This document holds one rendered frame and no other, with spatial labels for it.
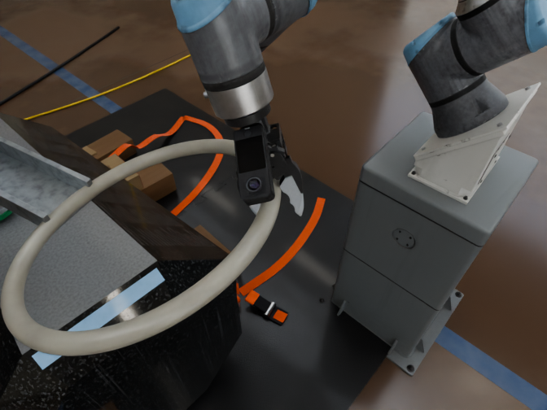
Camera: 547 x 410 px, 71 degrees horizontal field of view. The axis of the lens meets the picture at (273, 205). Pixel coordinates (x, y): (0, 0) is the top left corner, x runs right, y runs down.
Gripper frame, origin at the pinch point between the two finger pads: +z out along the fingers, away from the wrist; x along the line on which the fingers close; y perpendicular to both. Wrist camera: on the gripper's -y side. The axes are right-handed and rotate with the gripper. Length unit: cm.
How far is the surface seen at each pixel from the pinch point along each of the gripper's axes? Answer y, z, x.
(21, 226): 28, 6, 74
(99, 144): 160, 43, 123
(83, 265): 16, 14, 55
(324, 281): 72, 104, 5
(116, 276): 12, 17, 46
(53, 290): 9, 14, 60
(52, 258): 18, 11, 63
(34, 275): 13, 11, 65
